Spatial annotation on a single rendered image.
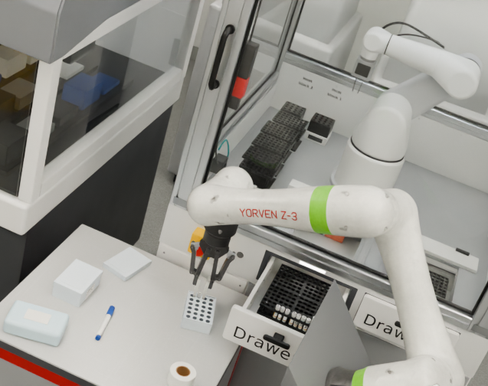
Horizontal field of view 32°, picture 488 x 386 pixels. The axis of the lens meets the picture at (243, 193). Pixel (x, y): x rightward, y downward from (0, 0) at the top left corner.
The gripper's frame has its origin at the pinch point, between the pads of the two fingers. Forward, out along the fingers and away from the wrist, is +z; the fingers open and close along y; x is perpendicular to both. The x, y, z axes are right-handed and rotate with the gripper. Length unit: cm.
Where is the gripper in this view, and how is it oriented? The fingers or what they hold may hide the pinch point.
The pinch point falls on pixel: (201, 286)
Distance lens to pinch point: 247.1
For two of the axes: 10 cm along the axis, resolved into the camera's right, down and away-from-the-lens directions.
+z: -2.6, 8.2, 5.1
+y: -9.6, -2.6, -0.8
